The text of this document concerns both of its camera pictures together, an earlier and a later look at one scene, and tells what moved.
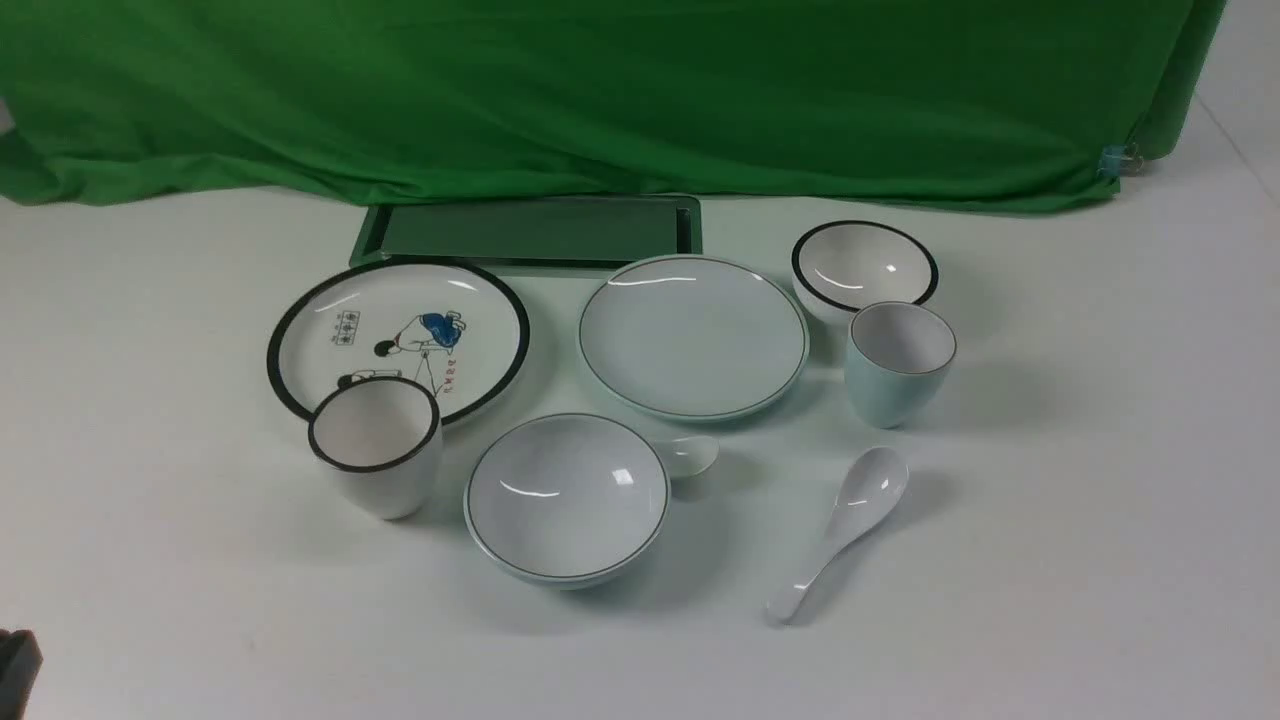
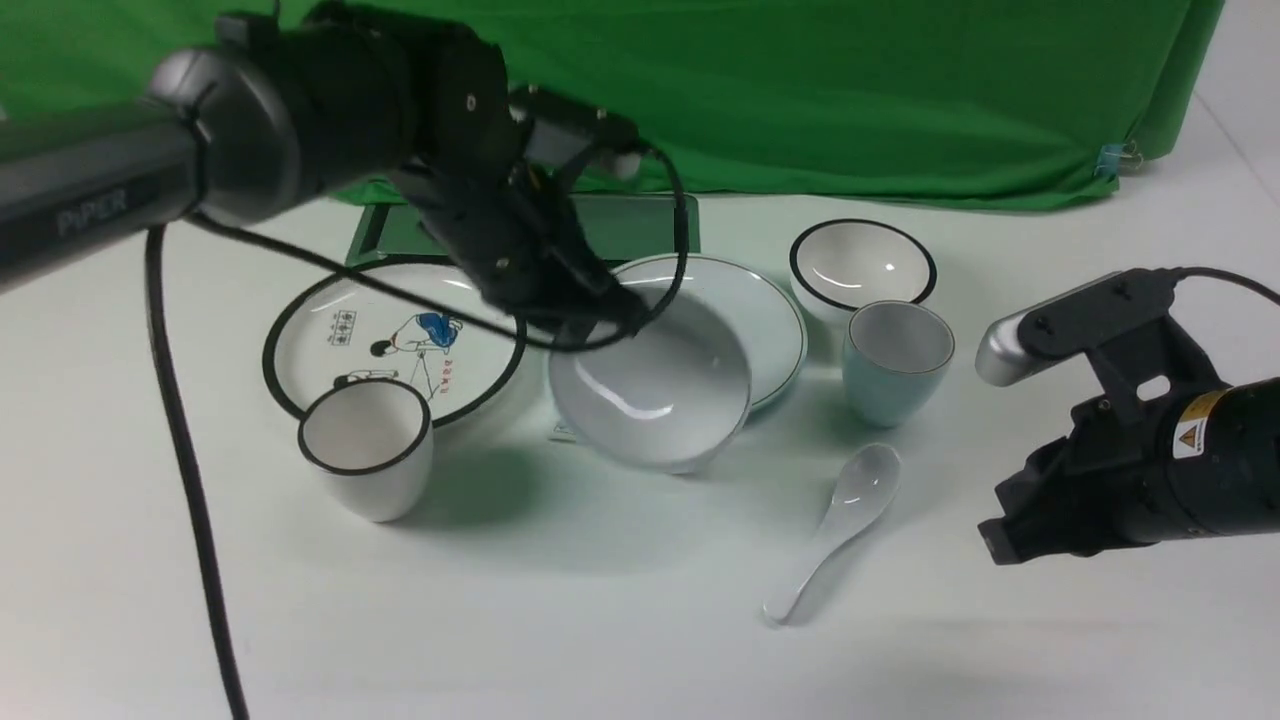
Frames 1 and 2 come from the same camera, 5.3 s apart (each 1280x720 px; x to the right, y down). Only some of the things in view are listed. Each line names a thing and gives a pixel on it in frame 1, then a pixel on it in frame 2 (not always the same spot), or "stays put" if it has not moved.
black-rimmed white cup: [381, 440] stays put
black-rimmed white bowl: [839, 268] stays put
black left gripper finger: [21, 659] → [618, 303]
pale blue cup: [896, 362] stays put
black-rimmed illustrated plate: [454, 329] stays put
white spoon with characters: [687, 455] → [559, 434]
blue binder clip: [1120, 160] stays put
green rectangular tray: [529, 230] stays put
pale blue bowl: [566, 502] → [666, 397]
